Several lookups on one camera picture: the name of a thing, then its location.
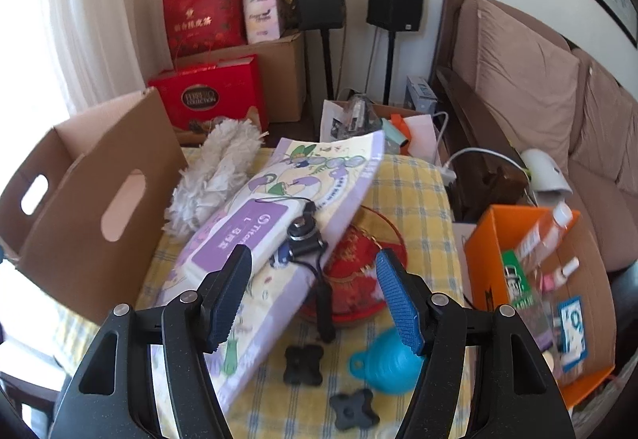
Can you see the white fluffy duster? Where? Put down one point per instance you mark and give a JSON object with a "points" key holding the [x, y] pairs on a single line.
{"points": [[214, 176]]}

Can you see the small white pink bottle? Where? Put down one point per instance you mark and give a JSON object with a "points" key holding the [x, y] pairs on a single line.
{"points": [[559, 277]]}

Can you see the brown cardboard box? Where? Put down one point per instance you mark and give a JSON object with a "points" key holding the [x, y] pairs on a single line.
{"points": [[83, 214]]}

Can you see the grey small box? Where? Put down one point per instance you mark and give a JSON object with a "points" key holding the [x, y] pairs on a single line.
{"points": [[419, 96]]}

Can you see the blue silicone funnel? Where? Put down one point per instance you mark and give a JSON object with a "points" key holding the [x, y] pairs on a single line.
{"points": [[387, 365]]}

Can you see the red round tin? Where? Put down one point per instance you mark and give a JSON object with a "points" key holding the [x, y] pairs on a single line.
{"points": [[351, 272]]}

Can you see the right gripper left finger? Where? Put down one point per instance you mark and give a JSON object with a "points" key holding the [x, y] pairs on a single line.
{"points": [[223, 296]]}

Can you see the pink tissue pack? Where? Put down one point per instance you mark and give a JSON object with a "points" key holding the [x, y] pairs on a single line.
{"points": [[263, 20]]}

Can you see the orange cardboard box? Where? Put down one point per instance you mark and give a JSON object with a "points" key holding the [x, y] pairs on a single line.
{"points": [[501, 228]]}

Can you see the yellow checkered tablecloth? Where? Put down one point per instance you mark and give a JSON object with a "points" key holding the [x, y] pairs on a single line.
{"points": [[406, 205]]}

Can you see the brown sofa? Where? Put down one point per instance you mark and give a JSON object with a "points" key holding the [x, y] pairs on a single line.
{"points": [[511, 83]]}

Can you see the blue white packet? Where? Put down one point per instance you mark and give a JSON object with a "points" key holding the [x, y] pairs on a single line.
{"points": [[572, 331]]}

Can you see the green card box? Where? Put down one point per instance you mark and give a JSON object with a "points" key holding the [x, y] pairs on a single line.
{"points": [[519, 290]]}

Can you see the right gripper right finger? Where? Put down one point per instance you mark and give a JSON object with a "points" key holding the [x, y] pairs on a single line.
{"points": [[403, 300]]}

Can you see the red gift bag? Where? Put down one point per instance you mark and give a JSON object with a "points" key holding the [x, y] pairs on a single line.
{"points": [[195, 26]]}

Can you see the floor box of clutter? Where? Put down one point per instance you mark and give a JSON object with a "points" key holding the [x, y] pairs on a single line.
{"points": [[406, 132]]}

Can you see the clear bottle orange liquid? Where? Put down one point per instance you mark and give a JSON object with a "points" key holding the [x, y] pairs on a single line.
{"points": [[543, 237]]}

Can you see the purple wet wipes pack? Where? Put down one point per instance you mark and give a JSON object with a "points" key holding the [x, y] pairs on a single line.
{"points": [[335, 176]]}

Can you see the red chocolate box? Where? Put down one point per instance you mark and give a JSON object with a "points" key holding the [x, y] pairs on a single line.
{"points": [[201, 92]]}

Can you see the large brown carton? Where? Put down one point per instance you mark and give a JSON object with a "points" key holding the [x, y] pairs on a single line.
{"points": [[282, 68]]}

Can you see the black cross knob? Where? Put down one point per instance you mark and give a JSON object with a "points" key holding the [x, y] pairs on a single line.
{"points": [[354, 410], [303, 365]]}

